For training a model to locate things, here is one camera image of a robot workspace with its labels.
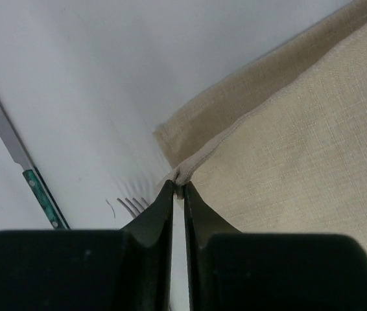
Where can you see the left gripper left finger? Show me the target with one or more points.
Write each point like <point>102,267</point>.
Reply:
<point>116,269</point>

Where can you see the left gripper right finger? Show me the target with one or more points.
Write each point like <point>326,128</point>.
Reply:
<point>231,270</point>

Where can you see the beige cloth napkin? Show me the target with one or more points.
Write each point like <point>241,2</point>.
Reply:
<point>281,145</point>

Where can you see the silver fork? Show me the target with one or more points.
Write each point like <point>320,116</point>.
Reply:
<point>134,206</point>

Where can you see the green handled knife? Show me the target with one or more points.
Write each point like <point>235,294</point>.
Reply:
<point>31,173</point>

